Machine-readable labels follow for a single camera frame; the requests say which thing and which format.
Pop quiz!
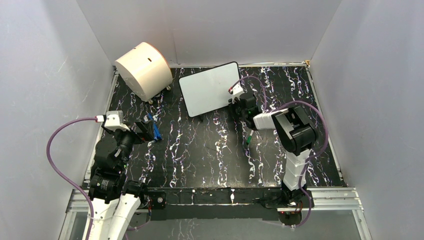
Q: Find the small white whiteboard black frame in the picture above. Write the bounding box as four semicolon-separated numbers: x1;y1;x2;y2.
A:
178;61;240;118

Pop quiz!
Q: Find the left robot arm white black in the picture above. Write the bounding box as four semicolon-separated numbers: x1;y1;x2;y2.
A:
84;115;155;240

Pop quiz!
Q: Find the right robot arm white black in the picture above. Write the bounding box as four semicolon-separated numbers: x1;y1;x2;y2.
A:
228;93;318;208

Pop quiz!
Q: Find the white cylindrical drum container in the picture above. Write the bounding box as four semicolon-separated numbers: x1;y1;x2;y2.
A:
114;42;173;104

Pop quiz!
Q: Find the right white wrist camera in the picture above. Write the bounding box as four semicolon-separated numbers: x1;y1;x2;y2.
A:
228;84;245;104

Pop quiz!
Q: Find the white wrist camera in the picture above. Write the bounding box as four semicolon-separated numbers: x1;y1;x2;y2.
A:
228;84;245;104
101;110;131;132

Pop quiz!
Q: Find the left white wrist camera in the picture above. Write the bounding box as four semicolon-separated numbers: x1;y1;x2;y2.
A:
101;110;131;132

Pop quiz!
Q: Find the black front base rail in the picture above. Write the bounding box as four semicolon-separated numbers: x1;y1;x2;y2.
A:
147;187;297;221

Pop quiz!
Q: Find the aluminium frame rail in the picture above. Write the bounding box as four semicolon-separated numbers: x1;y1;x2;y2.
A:
66;187;365;213

